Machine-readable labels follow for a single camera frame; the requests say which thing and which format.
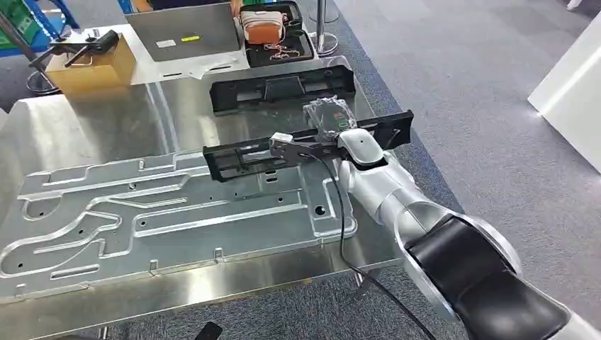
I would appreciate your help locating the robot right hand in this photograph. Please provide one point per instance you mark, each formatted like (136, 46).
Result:
(331, 117)

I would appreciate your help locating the black plastic frame part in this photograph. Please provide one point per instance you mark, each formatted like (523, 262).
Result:
(225, 96)
(225, 162)

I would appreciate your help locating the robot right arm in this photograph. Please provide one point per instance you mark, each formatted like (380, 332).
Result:
(450, 263)

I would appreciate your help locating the black tray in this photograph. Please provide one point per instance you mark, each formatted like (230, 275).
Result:
(303, 47)

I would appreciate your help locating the orange and white pouch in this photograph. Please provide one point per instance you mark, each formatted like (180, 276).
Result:
(262, 30)

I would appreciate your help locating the grey laptop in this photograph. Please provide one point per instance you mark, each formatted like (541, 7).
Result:
(197, 21)

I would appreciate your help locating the embossed metal panel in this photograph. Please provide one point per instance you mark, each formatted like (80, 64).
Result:
(188, 220)

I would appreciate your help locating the steel work table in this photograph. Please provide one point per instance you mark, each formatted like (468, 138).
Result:
(117, 122)

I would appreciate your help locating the cardboard box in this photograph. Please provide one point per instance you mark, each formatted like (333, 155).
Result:
(94, 72)

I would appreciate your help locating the black hand tool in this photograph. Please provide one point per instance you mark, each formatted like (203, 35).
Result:
(101, 43)

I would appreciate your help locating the white panel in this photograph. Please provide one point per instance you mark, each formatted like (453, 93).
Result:
(573, 98)

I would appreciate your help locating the white shoe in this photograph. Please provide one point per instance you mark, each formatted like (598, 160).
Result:
(575, 3)

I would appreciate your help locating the green sign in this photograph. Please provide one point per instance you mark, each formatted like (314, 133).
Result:
(14, 21)

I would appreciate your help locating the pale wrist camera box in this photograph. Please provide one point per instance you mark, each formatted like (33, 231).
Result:
(281, 139)

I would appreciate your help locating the chrome stanchion post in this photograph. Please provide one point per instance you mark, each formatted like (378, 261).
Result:
(40, 82)
(321, 28)

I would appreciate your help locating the blue metal frame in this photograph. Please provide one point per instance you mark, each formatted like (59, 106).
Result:
(44, 21)

